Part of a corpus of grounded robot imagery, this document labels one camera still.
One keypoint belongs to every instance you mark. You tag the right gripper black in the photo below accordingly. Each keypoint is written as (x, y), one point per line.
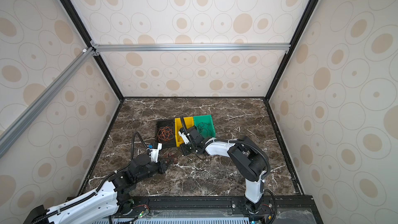
(183, 151)

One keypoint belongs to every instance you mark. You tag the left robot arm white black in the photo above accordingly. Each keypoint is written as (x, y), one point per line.
(111, 197)

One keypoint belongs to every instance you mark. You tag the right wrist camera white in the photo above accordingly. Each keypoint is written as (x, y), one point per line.
(181, 138)

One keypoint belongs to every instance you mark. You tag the horizontal aluminium frame bar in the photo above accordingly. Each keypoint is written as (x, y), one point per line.
(193, 47)

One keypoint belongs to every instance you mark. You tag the green plastic bin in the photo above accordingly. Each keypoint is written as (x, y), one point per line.
(205, 126)

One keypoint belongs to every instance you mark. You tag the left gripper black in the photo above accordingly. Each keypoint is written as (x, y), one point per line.
(162, 167)

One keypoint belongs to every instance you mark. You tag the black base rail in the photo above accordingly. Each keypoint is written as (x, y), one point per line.
(217, 210)

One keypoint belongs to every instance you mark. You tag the left aluminium frame bar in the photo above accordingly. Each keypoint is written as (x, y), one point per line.
(18, 127)

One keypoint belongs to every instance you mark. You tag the black plastic bin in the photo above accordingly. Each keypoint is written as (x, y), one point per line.
(165, 133)

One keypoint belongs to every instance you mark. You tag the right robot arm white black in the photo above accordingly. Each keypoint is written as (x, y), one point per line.
(250, 160)

